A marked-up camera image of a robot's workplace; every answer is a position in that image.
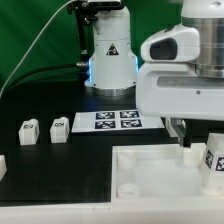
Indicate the white square table top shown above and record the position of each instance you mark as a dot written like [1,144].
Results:
[159,171]

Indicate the white block at left edge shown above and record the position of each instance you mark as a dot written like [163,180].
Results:
[3,166]

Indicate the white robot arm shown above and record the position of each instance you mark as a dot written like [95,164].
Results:
[113,66]

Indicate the white L-shaped obstacle fence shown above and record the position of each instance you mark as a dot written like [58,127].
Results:
[193,210]

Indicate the white sheet with tags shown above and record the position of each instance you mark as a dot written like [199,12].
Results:
[113,121]

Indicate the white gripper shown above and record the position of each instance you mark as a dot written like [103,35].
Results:
[175,91]

